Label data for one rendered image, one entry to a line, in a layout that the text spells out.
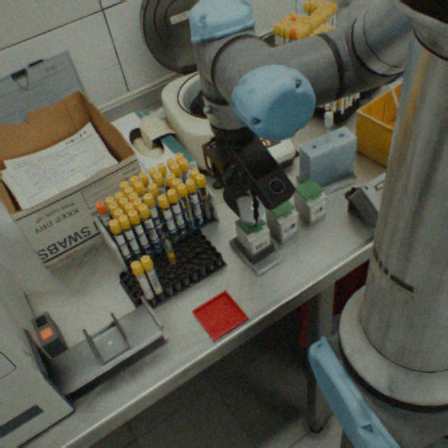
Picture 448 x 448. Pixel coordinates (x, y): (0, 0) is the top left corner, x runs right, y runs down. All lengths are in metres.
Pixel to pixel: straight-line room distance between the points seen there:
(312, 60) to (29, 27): 0.72
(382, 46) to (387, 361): 0.29
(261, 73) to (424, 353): 0.30
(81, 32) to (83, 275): 0.53
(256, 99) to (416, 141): 0.26
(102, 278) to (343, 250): 0.44
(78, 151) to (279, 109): 0.67
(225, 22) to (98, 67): 0.66
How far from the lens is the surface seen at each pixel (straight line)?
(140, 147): 1.07
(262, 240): 0.82
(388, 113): 1.11
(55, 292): 0.93
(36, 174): 1.09
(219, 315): 0.81
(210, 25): 0.57
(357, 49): 0.54
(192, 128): 0.98
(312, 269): 0.85
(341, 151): 0.94
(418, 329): 0.35
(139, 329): 0.78
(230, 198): 0.72
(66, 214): 0.91
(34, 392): 0.72
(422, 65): 0.24
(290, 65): 0.52
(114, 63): 1.21
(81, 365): 0.79
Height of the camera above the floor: 1.56
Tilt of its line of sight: 48 degrees down
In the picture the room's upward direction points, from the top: 11 degrees counter-clockwise
